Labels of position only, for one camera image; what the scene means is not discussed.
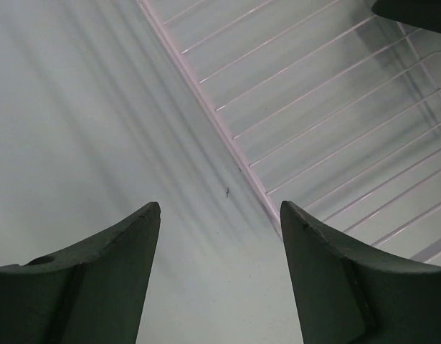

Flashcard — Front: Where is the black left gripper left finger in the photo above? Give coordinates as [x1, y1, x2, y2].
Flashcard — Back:
[0, 202, 161, 343]

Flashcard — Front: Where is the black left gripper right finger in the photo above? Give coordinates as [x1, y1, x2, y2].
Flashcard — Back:
[280, 201, 441, 343]

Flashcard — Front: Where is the clear wire dish rack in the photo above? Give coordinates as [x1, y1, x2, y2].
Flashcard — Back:
[140, 1, 441, 265]

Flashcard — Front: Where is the black floral square plate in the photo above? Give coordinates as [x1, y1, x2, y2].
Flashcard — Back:
[371, 0, 441, 34]

